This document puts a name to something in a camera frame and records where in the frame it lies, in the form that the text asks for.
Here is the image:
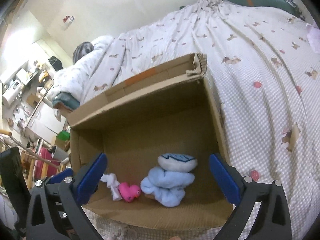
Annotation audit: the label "white knotted cloth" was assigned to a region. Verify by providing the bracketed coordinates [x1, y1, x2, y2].
[100, 173, 122, 201]

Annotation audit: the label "pink rubber duck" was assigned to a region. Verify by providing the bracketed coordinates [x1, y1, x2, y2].
[118, 182, 142, 203]

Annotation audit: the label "blue and white plush toy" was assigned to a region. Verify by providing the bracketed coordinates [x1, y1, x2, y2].
[140, 153, 197, 207]

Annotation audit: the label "brown cardboard tube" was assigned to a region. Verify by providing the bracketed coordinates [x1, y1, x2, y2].
[144, 193, 155, 200]

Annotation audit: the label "grey trash bin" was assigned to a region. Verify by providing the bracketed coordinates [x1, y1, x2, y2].
[50, 145, 68, 161]

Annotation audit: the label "green bucket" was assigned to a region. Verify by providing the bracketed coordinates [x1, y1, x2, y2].
[56, 131, 70, 141]

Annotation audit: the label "white folded duvet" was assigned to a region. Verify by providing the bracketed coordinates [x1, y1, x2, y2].
[48, 35, 114, 101]

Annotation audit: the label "brown cardboard box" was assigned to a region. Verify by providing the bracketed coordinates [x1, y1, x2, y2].
[68, 53, 232, 230]

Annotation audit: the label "checkered dog-print bedspread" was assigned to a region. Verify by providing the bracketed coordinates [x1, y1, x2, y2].
[53, 0, 320, 240]

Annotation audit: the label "pink crumpled cloth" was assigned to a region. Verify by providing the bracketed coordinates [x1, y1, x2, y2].
[306, 23, 320, 53]

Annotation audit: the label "teal pillow with orange stripe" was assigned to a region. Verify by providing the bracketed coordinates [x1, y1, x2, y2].
[226, 0, 305, 21]

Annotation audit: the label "wooden chair frame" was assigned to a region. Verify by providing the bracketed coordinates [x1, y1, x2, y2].
[1, 129, 69, 190]

